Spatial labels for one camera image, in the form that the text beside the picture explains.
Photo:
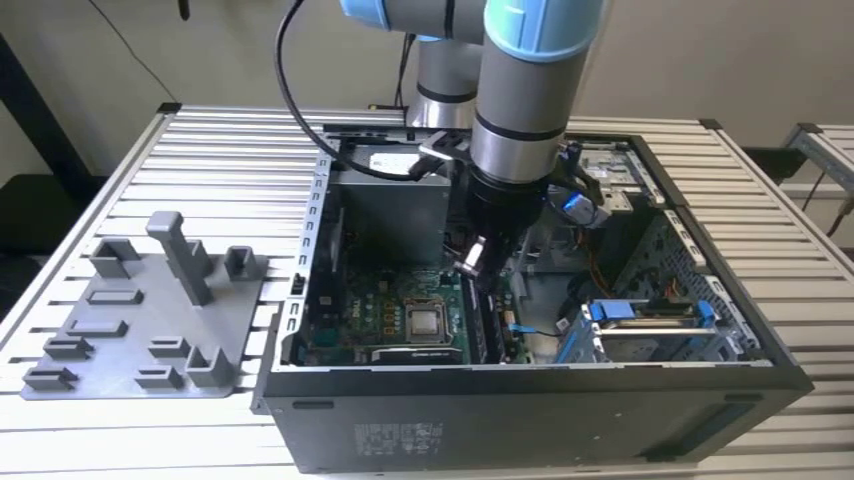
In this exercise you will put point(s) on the silver CPU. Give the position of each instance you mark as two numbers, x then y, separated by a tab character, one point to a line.
428	325

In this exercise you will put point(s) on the black PC case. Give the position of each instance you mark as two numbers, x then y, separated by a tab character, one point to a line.
468	425

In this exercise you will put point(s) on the black hanging rod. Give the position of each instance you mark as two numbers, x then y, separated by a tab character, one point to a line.
183	9

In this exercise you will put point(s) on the metal slat side table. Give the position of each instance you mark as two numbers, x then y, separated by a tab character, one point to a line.
831	145

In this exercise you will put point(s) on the grey power supply unit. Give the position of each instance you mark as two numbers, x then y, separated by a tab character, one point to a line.
388	220

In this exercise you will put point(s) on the black RAM stick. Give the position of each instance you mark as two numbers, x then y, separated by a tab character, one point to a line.
476	325

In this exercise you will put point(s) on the black furniture piece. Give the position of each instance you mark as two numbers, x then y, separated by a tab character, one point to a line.
775	165
41	210

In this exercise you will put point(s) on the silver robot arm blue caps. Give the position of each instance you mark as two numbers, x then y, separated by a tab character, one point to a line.
521	100

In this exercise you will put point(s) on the hard disk in blue carrier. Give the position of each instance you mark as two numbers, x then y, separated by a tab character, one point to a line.
644	332

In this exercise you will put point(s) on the black graphics card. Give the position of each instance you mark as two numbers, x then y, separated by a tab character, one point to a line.
414	356

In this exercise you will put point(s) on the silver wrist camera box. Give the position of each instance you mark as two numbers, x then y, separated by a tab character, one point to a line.
586	210

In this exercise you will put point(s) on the grey parts rack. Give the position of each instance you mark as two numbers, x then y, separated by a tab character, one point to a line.
154	320

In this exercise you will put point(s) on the green motherboard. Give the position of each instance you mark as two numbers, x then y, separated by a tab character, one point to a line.
374	300

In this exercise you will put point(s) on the silver hinged camera bracket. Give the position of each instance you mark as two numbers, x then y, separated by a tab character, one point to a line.
473	257

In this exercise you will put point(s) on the silver drive cage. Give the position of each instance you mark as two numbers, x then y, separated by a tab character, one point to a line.
617	157

